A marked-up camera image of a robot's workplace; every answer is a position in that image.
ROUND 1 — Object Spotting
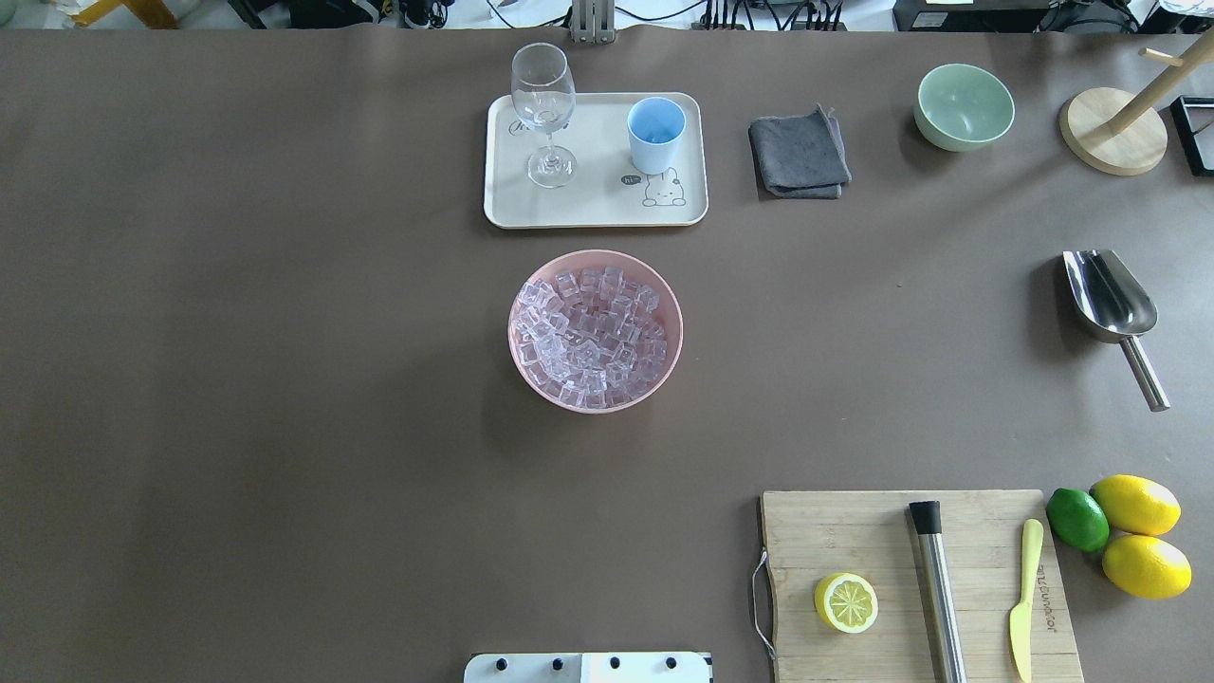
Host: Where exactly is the steel ice scoop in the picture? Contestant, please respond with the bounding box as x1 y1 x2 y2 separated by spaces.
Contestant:
1061 249 1172 412

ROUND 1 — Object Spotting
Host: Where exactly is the clear ice cubes pile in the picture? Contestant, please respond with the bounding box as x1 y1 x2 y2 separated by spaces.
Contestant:
514 267 669 411

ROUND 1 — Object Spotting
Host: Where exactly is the light blue cup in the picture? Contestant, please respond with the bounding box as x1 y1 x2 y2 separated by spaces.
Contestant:
626 97 687 175

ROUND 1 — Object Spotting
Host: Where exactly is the wooden cup tree stand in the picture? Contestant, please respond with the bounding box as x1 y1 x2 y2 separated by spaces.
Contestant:
1057 32 1213 176

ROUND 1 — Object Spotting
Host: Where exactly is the cream rabbit tray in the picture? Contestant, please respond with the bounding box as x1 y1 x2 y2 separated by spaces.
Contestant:
483 92 709 230

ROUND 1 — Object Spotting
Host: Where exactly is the clear wine glass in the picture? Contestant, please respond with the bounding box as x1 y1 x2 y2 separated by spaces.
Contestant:
511 42 577 189

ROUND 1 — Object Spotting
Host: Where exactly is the grey folded cloth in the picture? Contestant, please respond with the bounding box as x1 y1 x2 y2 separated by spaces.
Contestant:
747 106 853 200

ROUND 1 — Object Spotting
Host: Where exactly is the bamboo cutting board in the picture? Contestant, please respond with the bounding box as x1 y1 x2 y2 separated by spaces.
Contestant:
762 489 1046 682

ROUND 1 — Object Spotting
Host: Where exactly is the lemon half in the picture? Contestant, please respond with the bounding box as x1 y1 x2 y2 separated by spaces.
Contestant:
815 573 879 634

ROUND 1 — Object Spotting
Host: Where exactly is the mint green bowl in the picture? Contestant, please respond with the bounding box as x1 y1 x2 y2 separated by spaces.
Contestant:
913 64 1016 153

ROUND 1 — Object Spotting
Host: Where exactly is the steel muddler black tip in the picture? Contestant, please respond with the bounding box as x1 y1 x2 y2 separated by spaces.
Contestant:
908 500 968 682

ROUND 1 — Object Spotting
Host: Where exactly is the yellow plastic knife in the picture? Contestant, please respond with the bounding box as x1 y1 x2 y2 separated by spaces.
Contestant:
1006 518 1044 682

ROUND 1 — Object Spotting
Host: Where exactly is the green lime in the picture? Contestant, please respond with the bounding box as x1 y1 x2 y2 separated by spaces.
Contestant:
1045 488 1111 553

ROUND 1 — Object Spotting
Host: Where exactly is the upper whole lemon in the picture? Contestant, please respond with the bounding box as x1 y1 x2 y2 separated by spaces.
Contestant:
1089 474 1181 537

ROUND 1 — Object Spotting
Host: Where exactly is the whole lemon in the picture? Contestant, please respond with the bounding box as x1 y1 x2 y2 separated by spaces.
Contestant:
1101 535 1192 601
1089 474 1181 537

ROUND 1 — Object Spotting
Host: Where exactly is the lower whole lemon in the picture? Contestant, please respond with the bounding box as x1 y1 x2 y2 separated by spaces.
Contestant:
1101 535 1192 601

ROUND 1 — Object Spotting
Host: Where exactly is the black glass rack tray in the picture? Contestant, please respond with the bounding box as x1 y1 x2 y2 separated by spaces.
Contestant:
1169 96 1213 177

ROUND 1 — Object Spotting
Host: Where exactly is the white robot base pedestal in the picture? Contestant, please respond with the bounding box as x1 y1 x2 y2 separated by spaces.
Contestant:
463 650 714 682

